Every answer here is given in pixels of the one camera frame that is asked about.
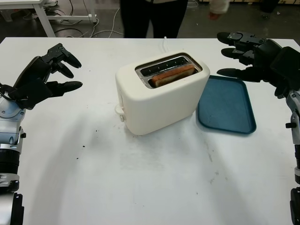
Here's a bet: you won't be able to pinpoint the browned toast slice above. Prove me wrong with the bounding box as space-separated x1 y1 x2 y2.
150 65 195 88

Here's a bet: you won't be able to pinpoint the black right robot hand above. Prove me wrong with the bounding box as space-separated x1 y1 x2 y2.
217 31 300 99

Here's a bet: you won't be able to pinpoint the white desk frame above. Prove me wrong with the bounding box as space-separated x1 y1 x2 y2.
0 0 99 38

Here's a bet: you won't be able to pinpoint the white floor cable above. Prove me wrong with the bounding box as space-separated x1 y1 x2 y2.
89 4 125 38

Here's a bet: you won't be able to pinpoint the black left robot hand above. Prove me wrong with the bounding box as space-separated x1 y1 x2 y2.
15 43 83 97

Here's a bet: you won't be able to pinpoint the grey plastic bin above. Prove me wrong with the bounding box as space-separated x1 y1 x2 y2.
0 9 12 23

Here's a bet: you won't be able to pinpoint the black floor cable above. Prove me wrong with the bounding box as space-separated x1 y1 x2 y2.
55 27 94 38

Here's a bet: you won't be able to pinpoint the person beige jacket black trousers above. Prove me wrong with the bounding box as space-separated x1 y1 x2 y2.
120 0 188 38

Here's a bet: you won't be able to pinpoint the white toaster power cord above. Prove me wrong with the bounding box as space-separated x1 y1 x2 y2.
161 36 170 53

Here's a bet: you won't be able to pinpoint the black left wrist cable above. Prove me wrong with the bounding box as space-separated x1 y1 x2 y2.
0 83 17 102

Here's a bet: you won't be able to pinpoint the white two-slot toaster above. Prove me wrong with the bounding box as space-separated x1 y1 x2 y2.
114 50 211 136

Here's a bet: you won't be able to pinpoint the person left hand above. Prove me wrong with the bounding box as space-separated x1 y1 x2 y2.
208 11 226 21

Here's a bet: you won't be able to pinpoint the person left forearm beige sleeve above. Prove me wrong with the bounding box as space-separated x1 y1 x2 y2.
210 0 230 15

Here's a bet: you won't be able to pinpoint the blue plastic tray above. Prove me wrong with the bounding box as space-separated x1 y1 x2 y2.
195 75 257 135

